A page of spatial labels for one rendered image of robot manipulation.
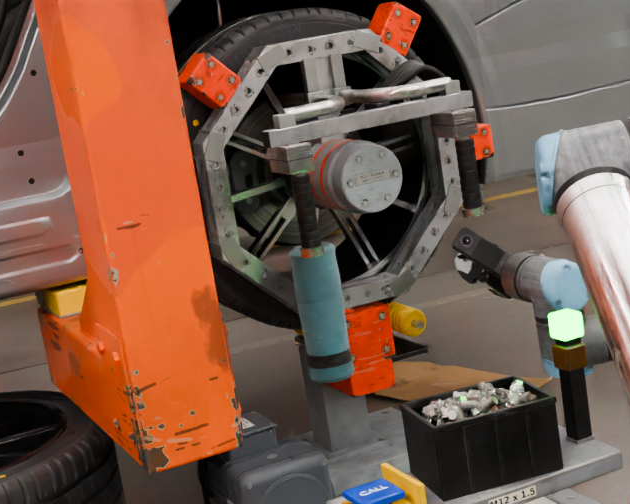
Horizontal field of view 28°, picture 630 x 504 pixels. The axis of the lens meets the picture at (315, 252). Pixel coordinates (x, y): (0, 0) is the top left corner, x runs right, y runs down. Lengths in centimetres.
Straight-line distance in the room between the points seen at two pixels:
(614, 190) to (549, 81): 110
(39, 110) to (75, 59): 55
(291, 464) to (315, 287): 34
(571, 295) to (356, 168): 46
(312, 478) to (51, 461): 46
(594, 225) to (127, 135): 69
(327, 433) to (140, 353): 89
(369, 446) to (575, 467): 88
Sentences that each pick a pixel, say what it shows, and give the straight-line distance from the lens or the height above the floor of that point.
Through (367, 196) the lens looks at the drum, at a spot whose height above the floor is 82.
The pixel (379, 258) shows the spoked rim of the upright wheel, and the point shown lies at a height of 64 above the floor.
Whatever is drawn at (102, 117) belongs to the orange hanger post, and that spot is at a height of 107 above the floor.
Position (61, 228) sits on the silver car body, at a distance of 240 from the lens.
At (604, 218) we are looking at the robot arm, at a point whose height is 85.
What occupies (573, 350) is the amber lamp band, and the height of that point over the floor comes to 60.
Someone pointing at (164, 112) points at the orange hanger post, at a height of 106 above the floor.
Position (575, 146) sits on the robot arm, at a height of 93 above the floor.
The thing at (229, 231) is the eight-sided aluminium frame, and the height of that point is 79.
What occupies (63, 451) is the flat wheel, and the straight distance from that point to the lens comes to 223.
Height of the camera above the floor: 119
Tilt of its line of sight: 11 degrees down
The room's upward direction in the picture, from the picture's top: 9 degrees counter-clockwise
